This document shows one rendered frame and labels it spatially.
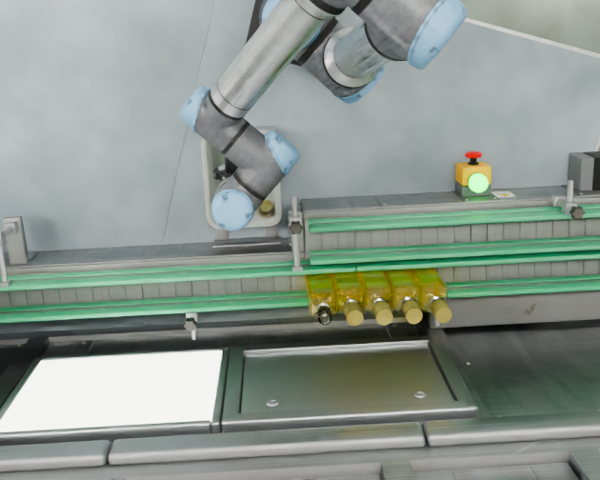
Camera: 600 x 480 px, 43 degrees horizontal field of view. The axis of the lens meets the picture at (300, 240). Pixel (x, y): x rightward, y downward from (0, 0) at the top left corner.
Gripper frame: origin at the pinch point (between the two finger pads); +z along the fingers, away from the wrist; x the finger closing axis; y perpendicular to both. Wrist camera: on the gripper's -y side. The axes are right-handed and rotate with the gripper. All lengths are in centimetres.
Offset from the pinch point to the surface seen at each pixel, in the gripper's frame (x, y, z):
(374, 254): 29.5, 19.6, -6.5
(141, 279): -22.0, 23.0, -8.5
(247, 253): 1.0, 20.6, 0.5
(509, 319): 63, 39, 0
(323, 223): 18.3, 12.8, -3.6
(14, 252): -52, 19, 2
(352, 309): 22.4, 24.1, -27.5
